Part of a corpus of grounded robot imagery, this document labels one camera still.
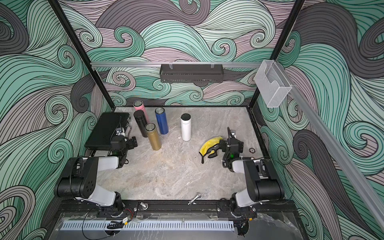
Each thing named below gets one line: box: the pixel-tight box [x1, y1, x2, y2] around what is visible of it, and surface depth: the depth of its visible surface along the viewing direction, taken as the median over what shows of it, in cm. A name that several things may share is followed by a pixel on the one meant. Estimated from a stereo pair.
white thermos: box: [180, 113, 192, 142], surface depth 91 cm
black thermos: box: [133, 110, 148, 138], surface depth 91 cm
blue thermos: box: [154, 107, 169, 135], surface depth 95 cm
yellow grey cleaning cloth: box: [199, 136, 223, 164], surface depth 93 cm
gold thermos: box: [144, 122, 162, 151], surface depth 85 cm
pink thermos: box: [133, 100, 150, 124], surface depth 95 cm
